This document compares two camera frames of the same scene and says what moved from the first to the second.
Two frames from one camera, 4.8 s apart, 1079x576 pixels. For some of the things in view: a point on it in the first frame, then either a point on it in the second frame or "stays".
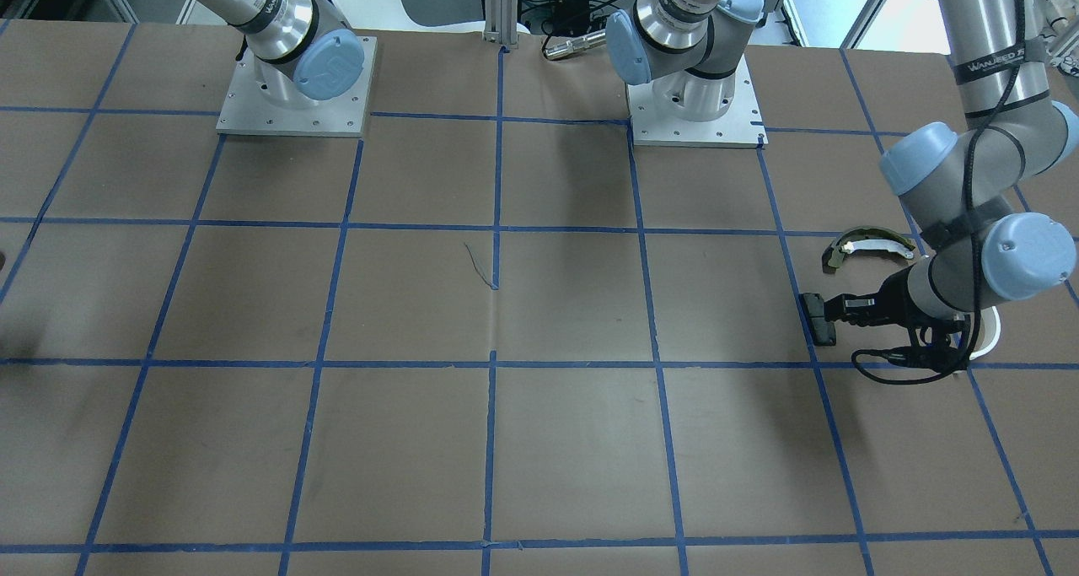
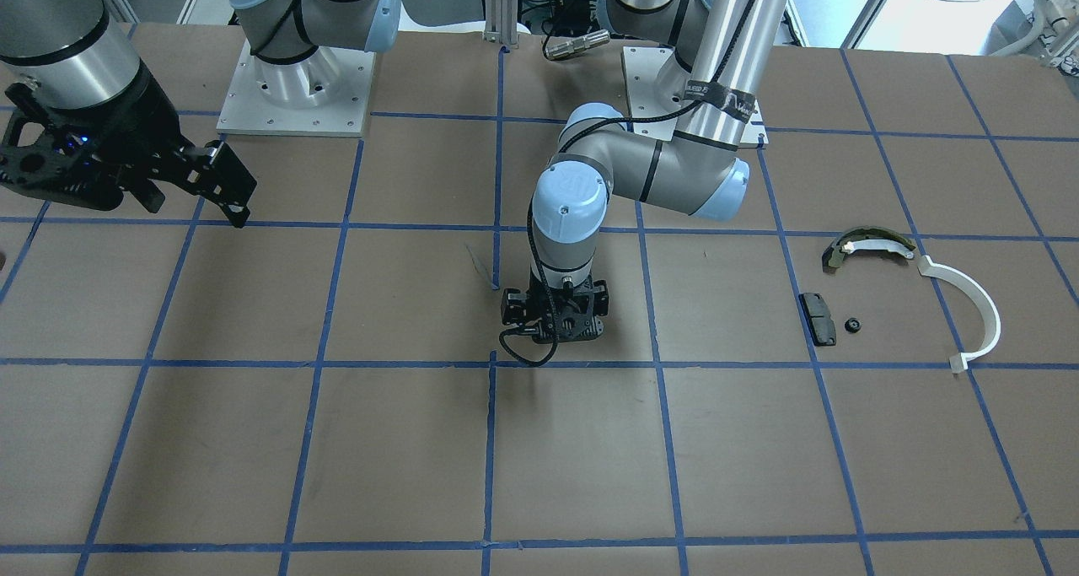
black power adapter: x=572 y=1 stays
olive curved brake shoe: x=868 y=238 stays
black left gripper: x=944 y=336 to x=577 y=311
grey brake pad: x=822 y=329 stays
